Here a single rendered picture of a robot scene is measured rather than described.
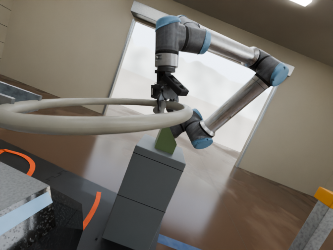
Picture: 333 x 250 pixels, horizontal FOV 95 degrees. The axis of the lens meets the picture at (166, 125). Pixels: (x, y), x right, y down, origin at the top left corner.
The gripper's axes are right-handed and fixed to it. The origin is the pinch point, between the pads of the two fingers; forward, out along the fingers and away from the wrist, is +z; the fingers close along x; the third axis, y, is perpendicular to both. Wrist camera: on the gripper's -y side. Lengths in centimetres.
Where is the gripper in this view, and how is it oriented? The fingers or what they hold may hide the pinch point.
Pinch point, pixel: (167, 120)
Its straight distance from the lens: 62.4
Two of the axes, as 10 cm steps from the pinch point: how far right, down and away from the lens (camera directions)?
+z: -0.4, 9.7, 2.3
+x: -7.6, 1.2, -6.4
